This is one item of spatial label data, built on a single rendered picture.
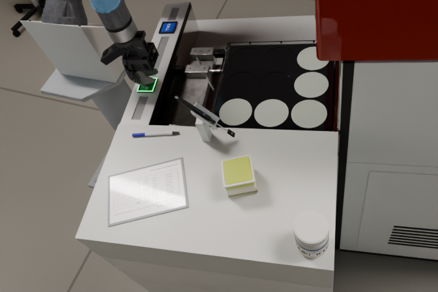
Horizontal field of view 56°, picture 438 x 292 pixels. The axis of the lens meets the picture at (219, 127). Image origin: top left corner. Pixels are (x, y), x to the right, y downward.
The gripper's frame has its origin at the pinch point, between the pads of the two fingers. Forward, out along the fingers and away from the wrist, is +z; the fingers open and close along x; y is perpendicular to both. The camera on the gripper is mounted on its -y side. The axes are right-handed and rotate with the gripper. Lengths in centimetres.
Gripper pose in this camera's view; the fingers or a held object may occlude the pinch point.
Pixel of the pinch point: (144, 83)
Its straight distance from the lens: 130.2
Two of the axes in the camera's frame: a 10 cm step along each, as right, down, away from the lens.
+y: 9.6, 0.3, -2.8
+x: 1.8, -8.2, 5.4
